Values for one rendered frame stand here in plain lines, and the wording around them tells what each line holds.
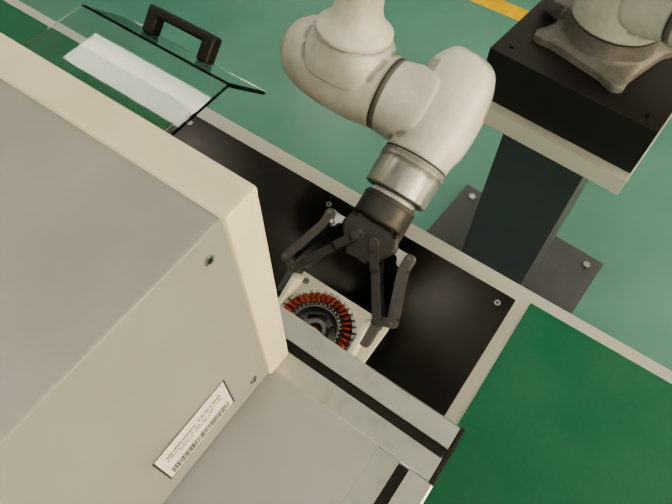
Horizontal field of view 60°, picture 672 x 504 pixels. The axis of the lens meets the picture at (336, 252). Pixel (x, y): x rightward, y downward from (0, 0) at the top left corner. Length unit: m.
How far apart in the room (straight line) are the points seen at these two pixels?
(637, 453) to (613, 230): 1.22
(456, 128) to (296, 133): 1.37
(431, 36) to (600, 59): 1.44
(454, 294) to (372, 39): 0.37
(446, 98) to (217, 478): 0.52
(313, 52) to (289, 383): 0.48
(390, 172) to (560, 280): 1.16
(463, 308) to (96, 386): 0.66
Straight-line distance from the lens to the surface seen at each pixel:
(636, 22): 1.04
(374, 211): 0.74
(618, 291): 1.91
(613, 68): 1.09
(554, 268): 1.85
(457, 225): 1.85
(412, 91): 0.76
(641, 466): 0.88
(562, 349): 0.89
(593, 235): 1.98
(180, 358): 0.31
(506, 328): 0.88
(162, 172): 0.28
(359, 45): 0.76
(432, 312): 0.85
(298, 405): 0.43
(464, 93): 0.76
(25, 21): 1.43
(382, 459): 0.42
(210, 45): 0.76
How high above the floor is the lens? 1.53
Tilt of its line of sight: 59 degrees down
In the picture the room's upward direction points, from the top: straight up
